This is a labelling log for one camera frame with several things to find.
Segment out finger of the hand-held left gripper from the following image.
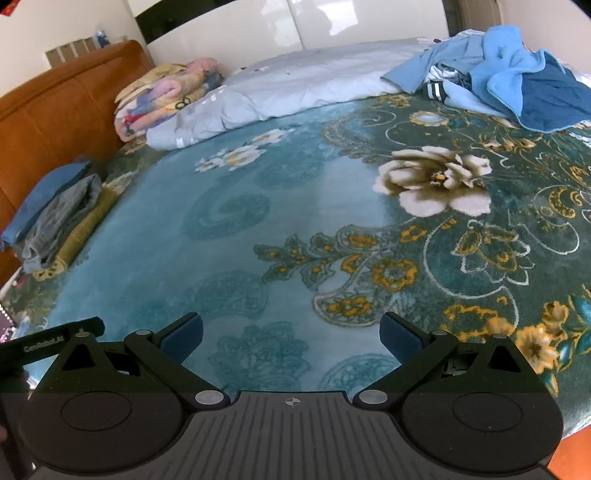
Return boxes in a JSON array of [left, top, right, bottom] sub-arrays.
[[0, 316, 105, 357]]

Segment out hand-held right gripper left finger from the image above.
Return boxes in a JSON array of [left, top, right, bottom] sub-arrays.
[[39, 313, 232, 409]]

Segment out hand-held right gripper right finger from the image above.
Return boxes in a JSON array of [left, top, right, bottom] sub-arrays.
[[353, 312, 548, 409]]

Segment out blue fleece garment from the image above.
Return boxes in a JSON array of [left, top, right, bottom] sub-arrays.
[[468, 25, 591, 134]]

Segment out pile of light blue clothes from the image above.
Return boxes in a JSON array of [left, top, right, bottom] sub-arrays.
[[380, 28, 522, 126]]

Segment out folded grey garment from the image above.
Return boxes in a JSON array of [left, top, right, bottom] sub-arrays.
[[21, 174, 103, 274]]

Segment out folded yellow cloth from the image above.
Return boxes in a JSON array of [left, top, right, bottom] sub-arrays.
[[32, 185, 119, 283]]

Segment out folded blue cloth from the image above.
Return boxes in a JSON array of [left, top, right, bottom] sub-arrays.
[[0, 161, 93, 252]]

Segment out orange-brown headboard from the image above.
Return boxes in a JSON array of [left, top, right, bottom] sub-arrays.
[[0, 39, 155, 289]]

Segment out folded colourful patterned blanket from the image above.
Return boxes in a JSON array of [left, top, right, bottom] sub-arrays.
[[114, 58, 225, 143]]

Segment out white striped garment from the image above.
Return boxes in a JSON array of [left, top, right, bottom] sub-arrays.
[[422, 65, 474, 101]]

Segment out light blue quilt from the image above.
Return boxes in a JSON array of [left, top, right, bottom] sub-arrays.
[[147, 37, 446, 151]]

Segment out cardboard pieces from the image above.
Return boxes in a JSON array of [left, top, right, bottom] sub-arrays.
[[45, 38, 101, 70]]

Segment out white glossy wardrobe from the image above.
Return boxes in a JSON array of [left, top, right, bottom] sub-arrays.
[[127, 0, 451, 58]]

